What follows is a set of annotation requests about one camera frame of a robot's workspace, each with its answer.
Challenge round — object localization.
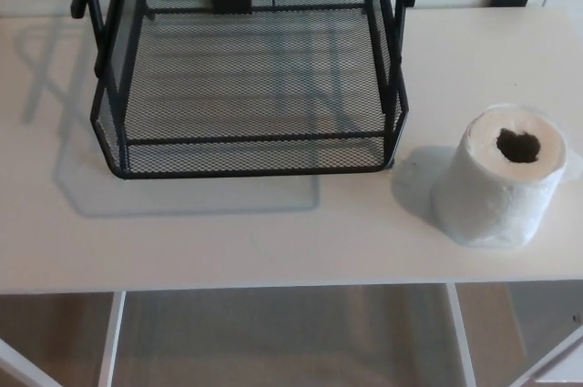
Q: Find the white toilet paper roll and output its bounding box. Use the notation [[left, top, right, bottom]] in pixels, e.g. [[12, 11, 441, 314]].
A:
[[429, 103, 570, 250]]

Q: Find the black mesh file tray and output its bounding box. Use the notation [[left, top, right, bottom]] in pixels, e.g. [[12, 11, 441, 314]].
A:
[[70, 0, 417, 180]]

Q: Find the white metal desk leg frame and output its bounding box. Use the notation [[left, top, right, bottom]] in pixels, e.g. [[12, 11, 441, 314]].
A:
[[445, 283, 583, 387], [0, 290, 128, 387]]

